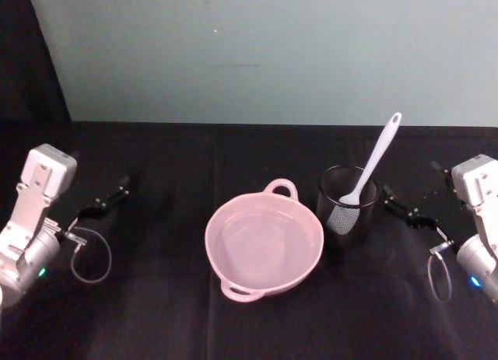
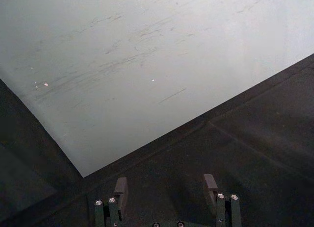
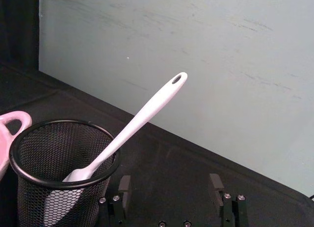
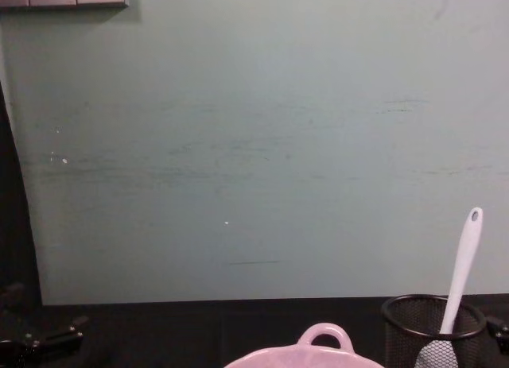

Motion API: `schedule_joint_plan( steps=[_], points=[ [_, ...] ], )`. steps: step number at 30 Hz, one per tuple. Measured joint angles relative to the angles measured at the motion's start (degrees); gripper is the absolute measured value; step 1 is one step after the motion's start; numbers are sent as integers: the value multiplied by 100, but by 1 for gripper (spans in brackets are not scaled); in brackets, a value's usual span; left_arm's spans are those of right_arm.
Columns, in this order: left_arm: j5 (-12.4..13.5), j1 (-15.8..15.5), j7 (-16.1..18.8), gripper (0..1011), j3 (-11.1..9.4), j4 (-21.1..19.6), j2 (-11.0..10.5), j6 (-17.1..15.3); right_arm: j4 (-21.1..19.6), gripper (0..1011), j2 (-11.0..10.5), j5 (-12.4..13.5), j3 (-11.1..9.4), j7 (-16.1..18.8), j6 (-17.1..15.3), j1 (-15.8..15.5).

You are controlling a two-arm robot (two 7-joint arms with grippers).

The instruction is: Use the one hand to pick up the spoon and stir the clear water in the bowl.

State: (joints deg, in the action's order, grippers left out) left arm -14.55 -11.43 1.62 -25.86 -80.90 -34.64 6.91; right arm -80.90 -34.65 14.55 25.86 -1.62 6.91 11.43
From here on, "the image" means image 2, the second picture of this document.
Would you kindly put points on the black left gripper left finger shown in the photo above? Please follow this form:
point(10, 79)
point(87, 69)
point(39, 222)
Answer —
point(115, 207)

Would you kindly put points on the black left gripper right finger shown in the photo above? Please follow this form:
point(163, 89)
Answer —
point(223, 207)

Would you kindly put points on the black table cloth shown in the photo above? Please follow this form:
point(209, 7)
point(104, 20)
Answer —
point(220, 151)

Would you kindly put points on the plain pale wall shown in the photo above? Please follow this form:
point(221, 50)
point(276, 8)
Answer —
point(137, 65)

